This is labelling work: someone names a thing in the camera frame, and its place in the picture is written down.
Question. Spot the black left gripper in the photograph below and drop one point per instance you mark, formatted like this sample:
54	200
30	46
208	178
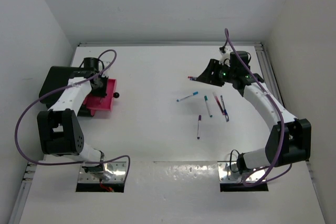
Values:
101	93

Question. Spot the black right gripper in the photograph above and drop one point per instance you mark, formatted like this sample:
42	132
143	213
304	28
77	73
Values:
207	76

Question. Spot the pink drawer tray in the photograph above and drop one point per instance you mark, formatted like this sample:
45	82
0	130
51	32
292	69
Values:
102	104

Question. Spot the dark blue gel pen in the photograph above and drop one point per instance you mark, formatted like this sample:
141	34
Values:
224	109

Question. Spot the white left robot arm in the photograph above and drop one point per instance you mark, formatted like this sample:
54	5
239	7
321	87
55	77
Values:
60	132

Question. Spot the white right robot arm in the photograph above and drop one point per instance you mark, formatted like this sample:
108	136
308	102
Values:
290	137

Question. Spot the black round knob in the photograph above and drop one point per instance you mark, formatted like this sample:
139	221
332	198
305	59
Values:
116	95

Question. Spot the teal cap white marker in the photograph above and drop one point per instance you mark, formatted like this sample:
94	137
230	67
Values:
208	107

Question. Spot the light blue cap marker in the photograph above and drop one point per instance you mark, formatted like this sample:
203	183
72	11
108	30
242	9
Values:
188	96

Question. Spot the black drawer cabinet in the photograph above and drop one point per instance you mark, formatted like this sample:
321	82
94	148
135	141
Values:
68	88

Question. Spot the purple cap white marker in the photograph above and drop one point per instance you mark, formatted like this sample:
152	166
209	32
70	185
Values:
199	127

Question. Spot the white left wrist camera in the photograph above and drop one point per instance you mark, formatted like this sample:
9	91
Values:
105	66

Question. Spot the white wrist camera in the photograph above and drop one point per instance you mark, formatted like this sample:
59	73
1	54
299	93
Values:
225	54
105	66

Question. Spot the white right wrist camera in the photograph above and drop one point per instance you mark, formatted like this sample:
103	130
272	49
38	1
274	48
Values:
225	54

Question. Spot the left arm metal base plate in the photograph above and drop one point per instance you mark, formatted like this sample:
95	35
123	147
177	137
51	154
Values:
113	172

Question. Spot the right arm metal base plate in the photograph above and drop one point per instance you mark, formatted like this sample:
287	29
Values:
228	174

